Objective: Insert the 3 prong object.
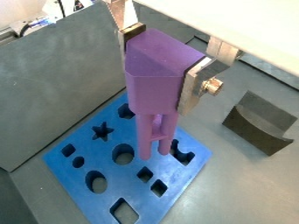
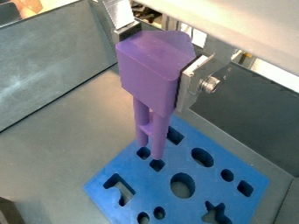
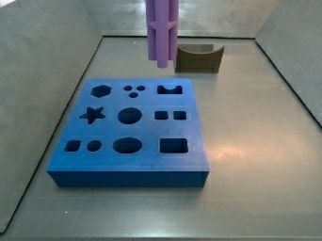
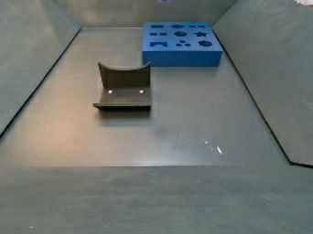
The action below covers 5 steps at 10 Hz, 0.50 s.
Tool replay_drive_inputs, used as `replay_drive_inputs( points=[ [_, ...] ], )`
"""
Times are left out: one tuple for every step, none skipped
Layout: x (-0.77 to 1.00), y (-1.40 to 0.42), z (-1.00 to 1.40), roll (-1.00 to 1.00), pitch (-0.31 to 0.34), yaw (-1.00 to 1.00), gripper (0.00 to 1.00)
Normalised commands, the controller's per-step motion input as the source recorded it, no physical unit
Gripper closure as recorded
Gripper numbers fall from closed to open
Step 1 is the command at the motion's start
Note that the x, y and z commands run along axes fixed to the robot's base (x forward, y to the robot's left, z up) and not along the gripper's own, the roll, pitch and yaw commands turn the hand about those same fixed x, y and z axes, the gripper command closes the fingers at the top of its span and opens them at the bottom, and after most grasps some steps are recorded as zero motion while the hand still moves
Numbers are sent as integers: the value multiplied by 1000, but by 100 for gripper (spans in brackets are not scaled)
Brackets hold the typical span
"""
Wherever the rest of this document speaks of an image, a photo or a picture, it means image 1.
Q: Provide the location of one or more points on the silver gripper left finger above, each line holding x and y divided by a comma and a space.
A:
123, 13

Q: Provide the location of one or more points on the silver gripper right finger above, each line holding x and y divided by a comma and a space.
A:
201, 78

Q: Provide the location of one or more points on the purple three prong peg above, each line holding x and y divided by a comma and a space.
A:
157, 62

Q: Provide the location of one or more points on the dark grey curved block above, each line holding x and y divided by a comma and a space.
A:
261, 123

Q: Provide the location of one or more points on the grey upright panel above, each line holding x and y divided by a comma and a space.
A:
58, 74

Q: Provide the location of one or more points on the blue shape sorter board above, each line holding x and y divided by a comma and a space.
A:
103, 174

